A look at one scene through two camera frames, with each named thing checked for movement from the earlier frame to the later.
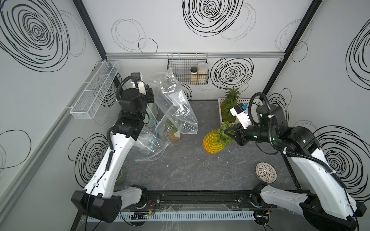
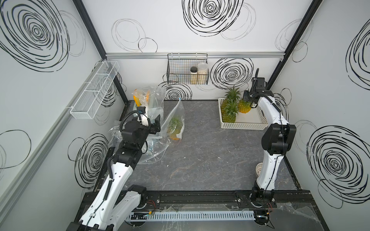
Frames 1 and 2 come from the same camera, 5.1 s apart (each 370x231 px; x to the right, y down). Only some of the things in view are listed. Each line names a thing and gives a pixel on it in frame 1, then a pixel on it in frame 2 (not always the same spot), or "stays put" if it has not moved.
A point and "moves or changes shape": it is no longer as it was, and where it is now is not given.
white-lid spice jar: (203, 73) stays put
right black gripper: (238, 130) -> (245, 92)
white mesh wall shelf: (89, 103) stays put
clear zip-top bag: (177, 114) moves or changes shape
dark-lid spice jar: (193, 75) stays put
